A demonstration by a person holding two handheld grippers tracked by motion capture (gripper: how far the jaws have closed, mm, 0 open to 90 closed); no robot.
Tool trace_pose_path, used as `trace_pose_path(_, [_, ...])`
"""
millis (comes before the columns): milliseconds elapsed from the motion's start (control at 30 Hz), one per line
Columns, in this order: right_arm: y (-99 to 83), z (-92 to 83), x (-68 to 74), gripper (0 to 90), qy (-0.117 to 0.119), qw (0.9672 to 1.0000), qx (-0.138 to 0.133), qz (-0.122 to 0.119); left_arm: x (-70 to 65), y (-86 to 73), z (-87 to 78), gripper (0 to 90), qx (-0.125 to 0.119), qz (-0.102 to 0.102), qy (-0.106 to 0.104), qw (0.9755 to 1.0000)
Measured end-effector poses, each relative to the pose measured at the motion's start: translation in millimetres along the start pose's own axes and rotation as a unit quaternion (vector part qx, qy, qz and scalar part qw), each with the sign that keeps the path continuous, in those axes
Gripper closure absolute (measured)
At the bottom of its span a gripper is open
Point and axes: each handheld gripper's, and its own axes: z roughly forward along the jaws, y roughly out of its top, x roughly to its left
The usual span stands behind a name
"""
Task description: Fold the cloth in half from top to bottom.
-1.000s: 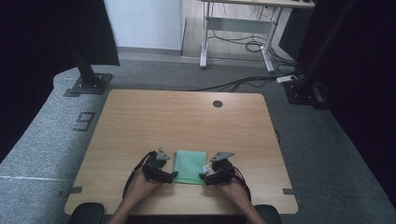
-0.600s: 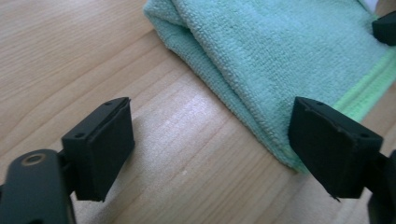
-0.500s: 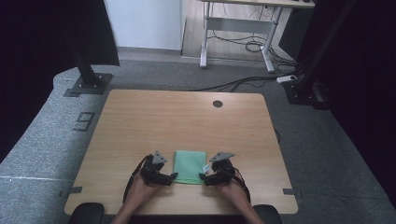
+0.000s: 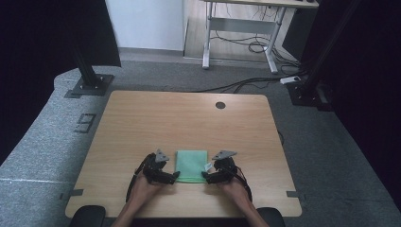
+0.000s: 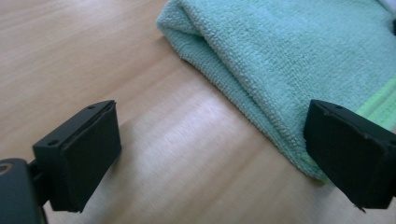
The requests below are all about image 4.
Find white metal desk frame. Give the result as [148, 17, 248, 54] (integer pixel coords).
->
[201, 0, 320, 76]

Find black curtain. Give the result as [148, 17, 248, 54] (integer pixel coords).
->
[299, 0, 401, 212]
[0, 0, 123, 166]

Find person's right hand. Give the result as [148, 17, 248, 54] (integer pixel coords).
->
[217, 181, 253, 210]

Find black metal stand square base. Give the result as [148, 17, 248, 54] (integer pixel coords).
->
[64, 41, 115, 98]

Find white power strip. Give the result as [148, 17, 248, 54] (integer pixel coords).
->
[279, 75, 303, 86]

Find black metal stand slanted post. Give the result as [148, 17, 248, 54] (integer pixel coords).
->
[286, 0, 363, 110]

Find dark cabinet under desk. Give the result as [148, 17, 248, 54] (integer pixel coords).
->
[281, 8, 317, 61]

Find green towel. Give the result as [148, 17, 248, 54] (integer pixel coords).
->
[174, 149, 209, 184]

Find black floor cables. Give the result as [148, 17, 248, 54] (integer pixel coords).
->
[192, 6, 308, 95]

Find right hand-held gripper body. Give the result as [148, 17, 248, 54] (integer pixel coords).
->
[211, 149, 238, 184]

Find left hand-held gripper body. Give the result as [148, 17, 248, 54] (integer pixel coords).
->
[142, 148, 171, 185]

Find dark floor tape strip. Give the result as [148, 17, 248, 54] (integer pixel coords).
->
[286, 190, 307, 202]
[59, 188, 85, 201]

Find person's left hand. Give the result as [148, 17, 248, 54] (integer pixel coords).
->
[128, 174, 166, 210]

